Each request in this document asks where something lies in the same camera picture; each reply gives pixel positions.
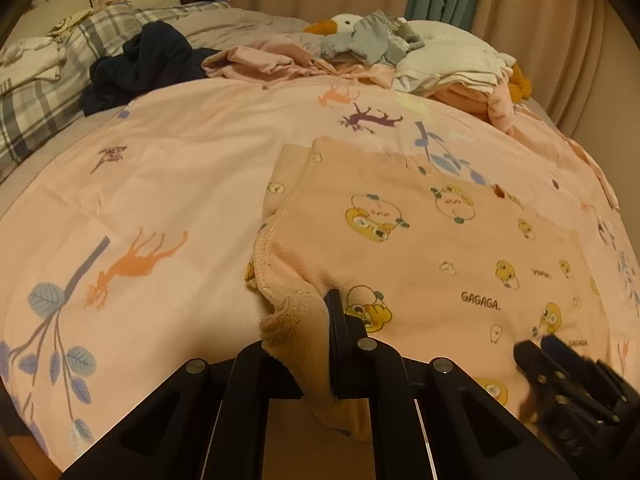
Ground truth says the plaid pillow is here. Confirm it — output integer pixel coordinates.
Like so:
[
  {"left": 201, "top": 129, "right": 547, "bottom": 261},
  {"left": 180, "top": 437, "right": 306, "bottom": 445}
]
[{"left": 0, "top": 1, "right": 147, "bottom": 178}]

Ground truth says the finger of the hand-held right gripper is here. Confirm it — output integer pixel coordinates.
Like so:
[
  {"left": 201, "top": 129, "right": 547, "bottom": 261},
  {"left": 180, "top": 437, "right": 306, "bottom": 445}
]
[
  {"left": 514, "top": 340, "right": 567, "bottom": 412},
  {"left": 541, "top": 334, "right": 617, "bottom": 392}
]

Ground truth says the peach cartoon print garment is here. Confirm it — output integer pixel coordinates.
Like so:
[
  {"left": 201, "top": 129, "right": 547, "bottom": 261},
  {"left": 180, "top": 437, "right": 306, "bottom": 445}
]
[{"left": 244, "top": 135, "right": 627, "bottom": 442}]

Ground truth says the salmon pink clothing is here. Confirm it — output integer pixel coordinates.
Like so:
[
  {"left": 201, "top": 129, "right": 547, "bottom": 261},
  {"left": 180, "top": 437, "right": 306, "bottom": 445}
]
[{"left": 430, "top": 80, "right": 523, "bottom": 132}]

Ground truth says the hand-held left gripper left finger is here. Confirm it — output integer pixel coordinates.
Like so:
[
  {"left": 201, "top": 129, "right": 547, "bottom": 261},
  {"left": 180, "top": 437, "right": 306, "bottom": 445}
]
[{"left": 60, "top": 342, "right": 306, "bottom": 480}]

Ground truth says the white printed cloth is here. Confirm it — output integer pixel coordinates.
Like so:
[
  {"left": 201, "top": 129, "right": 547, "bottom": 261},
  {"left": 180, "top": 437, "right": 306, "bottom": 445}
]
[{"left": 0, "top": 36, "right": 68, "bottom": 98}]

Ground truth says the grey bed sheet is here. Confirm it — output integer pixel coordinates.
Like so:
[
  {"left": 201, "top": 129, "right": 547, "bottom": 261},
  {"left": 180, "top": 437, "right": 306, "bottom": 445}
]
[{"left": 142, "top": 1, "right": 312, "bottom": 52}]

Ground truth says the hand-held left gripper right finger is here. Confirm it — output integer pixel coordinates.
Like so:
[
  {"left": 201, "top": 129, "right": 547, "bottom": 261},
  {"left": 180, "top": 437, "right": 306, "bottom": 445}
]
[{"left": 322, "top": 290, "right": 581, "bottom": 480}]

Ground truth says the pale pink garment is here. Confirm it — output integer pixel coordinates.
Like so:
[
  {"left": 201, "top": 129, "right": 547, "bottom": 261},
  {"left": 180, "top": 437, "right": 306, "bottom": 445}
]
[{"left": 201, "top": 42, "right": 401, "bottom": 82}]

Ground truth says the white goose plush toy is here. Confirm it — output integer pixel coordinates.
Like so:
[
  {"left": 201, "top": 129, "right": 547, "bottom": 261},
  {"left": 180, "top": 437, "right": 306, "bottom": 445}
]
[{"left": 304, "top": 12, "right": 534, "bottom": 105}]

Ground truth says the grey clothing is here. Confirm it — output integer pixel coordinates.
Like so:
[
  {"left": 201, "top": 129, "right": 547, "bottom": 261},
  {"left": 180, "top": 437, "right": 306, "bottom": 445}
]
[{"left": 320, "top": 10, "right": 427, "bottom": 67}]

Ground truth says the pink deer print duvet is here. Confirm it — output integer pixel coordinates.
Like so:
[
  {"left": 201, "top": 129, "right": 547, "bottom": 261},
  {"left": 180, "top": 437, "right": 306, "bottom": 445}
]
[{"left": 0, "top": 75, "right": 640, "bottom": 467}]

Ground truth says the dark navy clothing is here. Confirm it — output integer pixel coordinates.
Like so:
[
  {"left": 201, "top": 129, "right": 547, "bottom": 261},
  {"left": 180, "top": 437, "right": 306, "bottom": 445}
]
[{"left": 81, "top": 22, "right": 222, "bottom": 117}]

